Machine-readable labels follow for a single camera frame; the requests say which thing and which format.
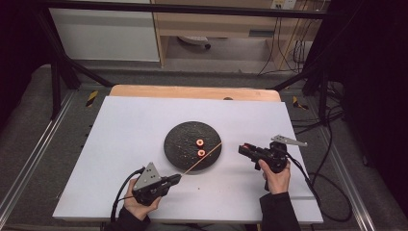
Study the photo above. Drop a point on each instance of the black curtain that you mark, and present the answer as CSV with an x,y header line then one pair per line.
x,y
375,80
19,54

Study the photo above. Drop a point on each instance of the wooden table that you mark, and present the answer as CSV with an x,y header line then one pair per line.
x,y
192,92

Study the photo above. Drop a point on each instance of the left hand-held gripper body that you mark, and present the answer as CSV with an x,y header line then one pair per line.
x,y
149,189

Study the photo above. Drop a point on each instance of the black round plate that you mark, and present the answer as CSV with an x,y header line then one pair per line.
x,y
184,150

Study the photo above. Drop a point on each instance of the black metal frame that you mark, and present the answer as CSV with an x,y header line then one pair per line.
x,y
192,9

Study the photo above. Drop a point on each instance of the red hawthorn fruit piece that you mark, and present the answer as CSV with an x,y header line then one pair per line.
x,y
199,142
245,147
201,153

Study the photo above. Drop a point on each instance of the white cabinet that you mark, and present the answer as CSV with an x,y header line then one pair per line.
x,y
102,35

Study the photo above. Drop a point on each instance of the white chair base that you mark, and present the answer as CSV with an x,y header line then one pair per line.
x,y
194,40

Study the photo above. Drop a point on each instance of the light wooden desk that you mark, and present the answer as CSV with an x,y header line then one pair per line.
x,y
218,27

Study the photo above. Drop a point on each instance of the thin wooden skewer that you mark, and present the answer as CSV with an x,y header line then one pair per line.
x,y
198,162

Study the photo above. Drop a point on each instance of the aluminium floor rail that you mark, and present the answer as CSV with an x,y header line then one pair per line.
x,y
348,179
38,147

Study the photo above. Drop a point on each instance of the person's left hand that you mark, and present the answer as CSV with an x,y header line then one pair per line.
x,y
139,210

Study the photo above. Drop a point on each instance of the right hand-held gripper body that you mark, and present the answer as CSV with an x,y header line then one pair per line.
x,y
275,157

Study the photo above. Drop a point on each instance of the white power strip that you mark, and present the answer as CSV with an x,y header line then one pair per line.
x,y
284,4

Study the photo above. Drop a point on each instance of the person's right hand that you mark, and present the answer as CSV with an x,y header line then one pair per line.
x,y
277,183

